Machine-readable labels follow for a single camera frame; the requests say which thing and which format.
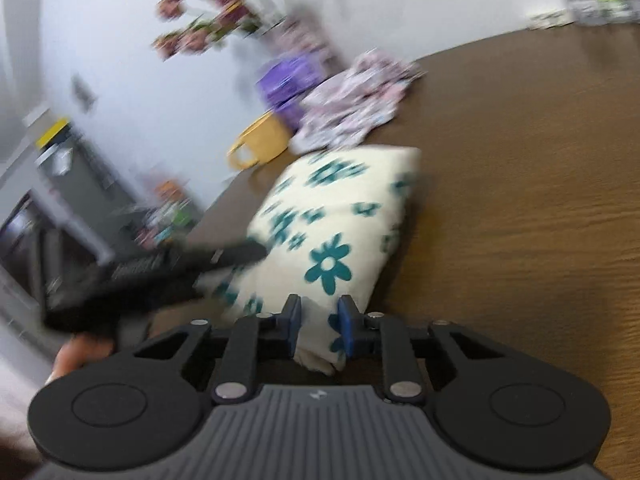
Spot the pink floral garment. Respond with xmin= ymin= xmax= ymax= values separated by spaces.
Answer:
xmin=291 ymin=49 xmax=428 ymax=155

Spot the cream dress with teal flowers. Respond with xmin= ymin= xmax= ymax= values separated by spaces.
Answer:
xmin=194 ymin=145 xmax=424 ymax=375

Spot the dark brown cabinet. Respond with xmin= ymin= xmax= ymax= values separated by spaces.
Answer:
xmin=0 ymin=194 xmax=101 ymax=313

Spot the purple mottled vase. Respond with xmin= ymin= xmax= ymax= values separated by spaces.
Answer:
xmin=271 ymin=14 xmax=342 ymax=70

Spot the colourful packet rack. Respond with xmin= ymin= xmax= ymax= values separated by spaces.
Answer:
xmin=134 ymin=174 xmax=202 ymax=252

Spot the green white packet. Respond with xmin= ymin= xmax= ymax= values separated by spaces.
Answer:
xmin=596 ymin=0 xmax=632 ymax=22

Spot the wall notice paper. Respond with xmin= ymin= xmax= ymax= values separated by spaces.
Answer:
xmin=70 ymin=74 xmax=97 ymax=109

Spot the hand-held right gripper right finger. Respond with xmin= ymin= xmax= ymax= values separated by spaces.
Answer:
xmin=337 ymin=295 xmax=505 ymax=405

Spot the person's left hand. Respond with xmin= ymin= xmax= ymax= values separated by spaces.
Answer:
xmin=51 ymin=334 xmax=117 ymax=382

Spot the yellow flat item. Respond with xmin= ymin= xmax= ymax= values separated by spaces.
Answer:
xmin=36 ymin=117 xmax=72 ymax=149

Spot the grey cabinet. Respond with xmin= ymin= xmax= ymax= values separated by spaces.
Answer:
xmin=34 ymin=120 xmax=147 ymax=263

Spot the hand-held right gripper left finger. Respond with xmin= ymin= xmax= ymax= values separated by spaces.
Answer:
xmin=134 ymin=295 xmax=303 ymax=405

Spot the dried rose bouquet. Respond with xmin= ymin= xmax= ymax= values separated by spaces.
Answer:
xmin=151 ymin=0 xmax=307 ymax=62

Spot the purple tissue pack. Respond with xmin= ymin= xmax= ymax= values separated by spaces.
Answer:
xmin=272 ymin=94 xmax=307 ymax=130
xmin=256 ymin=56 xmax=322 ymax=102

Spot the yellow mug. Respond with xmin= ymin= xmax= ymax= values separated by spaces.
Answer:
xmin=227 ymin=111 xmax=294 ymax=171

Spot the white block row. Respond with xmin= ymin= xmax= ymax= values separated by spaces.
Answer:
xmin=529 ymin=10 xmax=569 ymax=31

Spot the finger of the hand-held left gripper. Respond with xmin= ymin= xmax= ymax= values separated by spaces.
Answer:
xmin=167 ymin=238 xmax=268 ymax=283

